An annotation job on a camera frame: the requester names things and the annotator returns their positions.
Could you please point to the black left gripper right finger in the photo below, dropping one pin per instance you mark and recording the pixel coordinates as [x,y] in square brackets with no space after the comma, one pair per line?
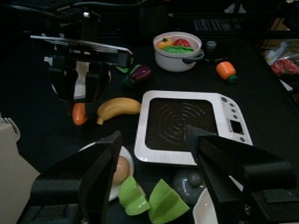
[233,172]

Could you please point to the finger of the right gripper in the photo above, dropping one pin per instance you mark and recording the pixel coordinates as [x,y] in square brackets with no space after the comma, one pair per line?
[97,84]
[64,83]

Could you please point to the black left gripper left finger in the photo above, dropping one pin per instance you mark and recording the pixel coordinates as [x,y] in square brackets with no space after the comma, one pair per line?
[93,175]

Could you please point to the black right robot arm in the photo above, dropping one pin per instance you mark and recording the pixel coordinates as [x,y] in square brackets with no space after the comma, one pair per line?
[83,20]

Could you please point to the orange carrot piece green end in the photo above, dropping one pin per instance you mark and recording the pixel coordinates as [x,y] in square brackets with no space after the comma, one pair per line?
[225,71]

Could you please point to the beige toy egg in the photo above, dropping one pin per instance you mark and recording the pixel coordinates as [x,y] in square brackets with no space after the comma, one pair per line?
[120,171]

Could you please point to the white round plate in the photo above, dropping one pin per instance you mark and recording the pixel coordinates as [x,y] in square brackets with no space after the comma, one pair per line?
[125,163]

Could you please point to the yellow toy banana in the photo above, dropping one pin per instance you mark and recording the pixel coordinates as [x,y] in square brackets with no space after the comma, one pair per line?
[116,108]

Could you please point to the purple toy eggplant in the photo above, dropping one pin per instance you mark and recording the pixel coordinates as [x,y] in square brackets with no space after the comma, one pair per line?
[139,74]

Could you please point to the grey pot lid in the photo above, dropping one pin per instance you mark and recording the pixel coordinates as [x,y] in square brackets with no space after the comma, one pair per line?
[188,183]

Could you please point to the light green toy vegetable piece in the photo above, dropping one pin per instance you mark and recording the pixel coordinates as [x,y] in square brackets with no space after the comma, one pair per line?
[132,197]
[165,204]

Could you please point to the white bowl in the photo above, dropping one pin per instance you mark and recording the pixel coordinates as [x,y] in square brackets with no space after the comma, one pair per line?
[205,208]

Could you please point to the yellow toy bell pepper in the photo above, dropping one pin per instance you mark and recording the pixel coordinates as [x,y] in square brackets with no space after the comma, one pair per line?
[163,43]

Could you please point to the white toy pot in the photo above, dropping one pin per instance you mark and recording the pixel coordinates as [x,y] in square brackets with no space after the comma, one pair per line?
[172,59]

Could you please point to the white toy induction stove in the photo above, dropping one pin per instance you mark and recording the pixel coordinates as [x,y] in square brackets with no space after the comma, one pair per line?
[175,125]

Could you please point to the green toy lettuce leaf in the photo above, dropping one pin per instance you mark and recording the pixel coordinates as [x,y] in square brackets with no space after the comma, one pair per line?
[177,49]

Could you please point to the red toy tomato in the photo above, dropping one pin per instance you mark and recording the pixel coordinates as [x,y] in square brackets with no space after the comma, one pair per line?
[181,43]

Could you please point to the grey toy shaker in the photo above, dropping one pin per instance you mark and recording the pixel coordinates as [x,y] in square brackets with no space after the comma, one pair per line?
[211,46]

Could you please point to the plastic bag with red items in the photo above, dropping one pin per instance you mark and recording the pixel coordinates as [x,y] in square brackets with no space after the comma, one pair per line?
[283,62]

